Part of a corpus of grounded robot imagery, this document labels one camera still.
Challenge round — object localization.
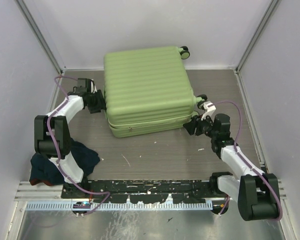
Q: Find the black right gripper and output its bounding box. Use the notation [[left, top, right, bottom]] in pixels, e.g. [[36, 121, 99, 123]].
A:
[[183, 111, 218, 139]]

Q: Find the navy blue garment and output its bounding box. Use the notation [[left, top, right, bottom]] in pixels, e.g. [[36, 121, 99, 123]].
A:
[[29, 139, 100, 186]]

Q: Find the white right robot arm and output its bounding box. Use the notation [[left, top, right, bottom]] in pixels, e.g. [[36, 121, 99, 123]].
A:
[[183, 113, 283, 221]]

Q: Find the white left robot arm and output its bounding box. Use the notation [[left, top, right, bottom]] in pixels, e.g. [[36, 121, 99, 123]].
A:
[[34, 76, 106, 198]]

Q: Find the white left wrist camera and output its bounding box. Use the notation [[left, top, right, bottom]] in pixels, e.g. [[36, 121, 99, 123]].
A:
[[90, 79, 98, 93]]

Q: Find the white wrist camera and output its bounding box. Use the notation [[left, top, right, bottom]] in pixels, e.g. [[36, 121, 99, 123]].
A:
[[199, 101, 216, 121], [90, 79, 98, 93]]

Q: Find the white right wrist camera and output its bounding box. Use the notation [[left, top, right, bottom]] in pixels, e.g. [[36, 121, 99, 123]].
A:
[[199, 101, 216, 121]]

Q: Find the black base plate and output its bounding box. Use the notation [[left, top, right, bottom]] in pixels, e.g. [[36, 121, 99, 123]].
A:
[[61, 178, 241, 205]]

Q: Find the aluminium rail frame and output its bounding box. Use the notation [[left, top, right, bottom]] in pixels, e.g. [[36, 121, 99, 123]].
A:
[[7, 180, 297, 240]]

